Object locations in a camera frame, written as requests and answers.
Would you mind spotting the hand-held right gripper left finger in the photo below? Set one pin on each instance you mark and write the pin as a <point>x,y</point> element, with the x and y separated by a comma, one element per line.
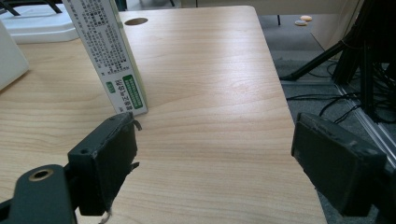
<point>102,161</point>

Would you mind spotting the black tripod stand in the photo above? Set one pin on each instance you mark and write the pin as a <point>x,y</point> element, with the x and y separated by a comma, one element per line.
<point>348,43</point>

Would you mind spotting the white plastic tray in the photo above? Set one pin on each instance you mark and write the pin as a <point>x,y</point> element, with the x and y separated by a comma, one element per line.
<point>37,26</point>

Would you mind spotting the orange round disc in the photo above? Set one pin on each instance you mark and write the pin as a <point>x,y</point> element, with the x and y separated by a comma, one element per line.
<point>306,18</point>

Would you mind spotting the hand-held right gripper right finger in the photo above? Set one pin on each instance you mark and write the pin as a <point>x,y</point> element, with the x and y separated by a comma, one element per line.
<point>333,165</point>

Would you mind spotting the aluminium frame rail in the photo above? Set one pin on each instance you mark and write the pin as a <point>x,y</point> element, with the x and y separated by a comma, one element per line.
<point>370,121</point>

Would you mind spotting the grey round disc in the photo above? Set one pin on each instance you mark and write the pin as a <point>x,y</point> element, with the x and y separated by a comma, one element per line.
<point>300,22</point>

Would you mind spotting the white and green medicine box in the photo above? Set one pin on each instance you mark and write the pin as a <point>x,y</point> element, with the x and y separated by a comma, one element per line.
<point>107,53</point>

